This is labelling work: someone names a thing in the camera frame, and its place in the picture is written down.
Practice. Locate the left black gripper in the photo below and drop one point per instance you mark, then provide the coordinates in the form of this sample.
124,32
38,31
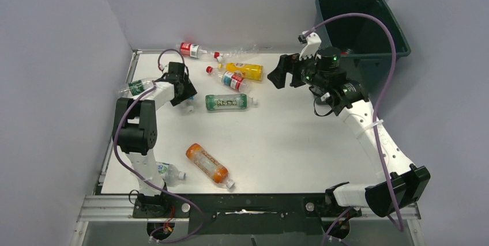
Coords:
190,91

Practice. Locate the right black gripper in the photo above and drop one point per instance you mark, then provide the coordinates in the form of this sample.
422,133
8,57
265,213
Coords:
285,65

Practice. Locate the slim white label bottle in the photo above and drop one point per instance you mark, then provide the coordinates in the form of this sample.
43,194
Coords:
188,105

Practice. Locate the orange tea bottle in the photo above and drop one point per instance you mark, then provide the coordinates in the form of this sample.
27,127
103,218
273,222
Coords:
214,170

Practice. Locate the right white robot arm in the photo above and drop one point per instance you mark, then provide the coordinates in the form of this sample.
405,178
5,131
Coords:
400,182

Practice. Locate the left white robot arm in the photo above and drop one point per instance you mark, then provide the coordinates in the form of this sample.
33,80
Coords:
135,133

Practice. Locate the dark green plastic bin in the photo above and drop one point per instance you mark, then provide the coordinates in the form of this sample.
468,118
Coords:
371,58

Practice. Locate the yellow juice bottle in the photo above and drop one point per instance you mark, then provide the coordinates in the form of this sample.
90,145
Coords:
247,70

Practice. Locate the red label bottle at back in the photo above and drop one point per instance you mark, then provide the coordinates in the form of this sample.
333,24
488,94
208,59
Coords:
196,51

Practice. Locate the clear crushed bottle at back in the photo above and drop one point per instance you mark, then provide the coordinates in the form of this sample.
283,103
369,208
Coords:
237,54

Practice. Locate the red blue label bottle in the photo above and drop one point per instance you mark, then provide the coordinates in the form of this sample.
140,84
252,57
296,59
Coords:
229,79

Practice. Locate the green label bottle far left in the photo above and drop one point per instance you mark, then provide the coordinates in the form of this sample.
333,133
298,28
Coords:
135,88

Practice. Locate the green tea bottle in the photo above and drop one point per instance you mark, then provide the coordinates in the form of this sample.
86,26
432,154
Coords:
224,102

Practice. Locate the blue white label bottle front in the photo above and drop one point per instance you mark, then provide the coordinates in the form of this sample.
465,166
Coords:
170,174

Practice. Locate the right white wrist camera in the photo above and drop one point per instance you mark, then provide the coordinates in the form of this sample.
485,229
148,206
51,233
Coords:
311,42

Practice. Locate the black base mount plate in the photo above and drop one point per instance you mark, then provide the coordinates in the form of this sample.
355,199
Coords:
207,214

